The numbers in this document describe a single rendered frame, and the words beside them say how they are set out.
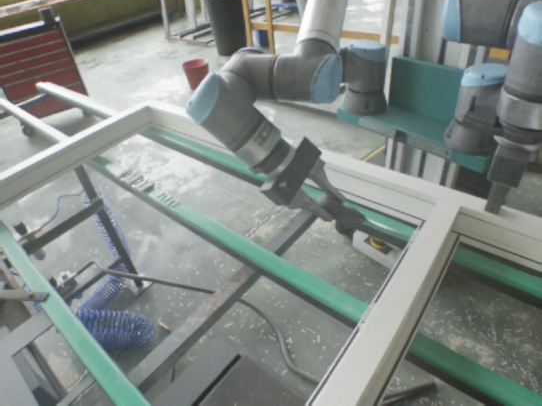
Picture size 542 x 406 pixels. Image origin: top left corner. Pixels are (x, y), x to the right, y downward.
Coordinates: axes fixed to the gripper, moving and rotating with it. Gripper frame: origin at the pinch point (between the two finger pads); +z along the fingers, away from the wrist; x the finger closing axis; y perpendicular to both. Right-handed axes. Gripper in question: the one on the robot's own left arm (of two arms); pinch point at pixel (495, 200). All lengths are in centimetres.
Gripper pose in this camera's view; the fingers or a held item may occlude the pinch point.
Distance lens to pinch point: 75.5
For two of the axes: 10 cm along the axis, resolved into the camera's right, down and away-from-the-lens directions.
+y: 7.8, 3.2, -5.3
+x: 6.1, -5.3, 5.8
